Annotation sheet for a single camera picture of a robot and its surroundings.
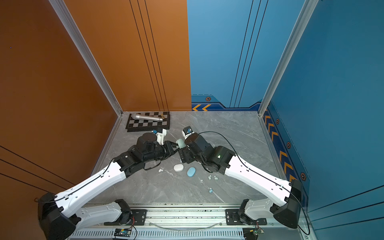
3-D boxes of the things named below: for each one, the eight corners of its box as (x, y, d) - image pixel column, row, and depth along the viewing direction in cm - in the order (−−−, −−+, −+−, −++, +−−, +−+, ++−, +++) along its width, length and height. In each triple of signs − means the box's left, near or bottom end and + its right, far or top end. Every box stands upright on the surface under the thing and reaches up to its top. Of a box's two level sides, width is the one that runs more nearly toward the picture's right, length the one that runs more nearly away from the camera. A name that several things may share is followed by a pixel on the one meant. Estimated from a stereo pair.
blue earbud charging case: (185, 174, 89) (185, 172, 88) (191, 166, 92) (191, 165, 91) (192, 178, 88) (192, 177, 86) (197, 170, 91) (197, 169, 89)
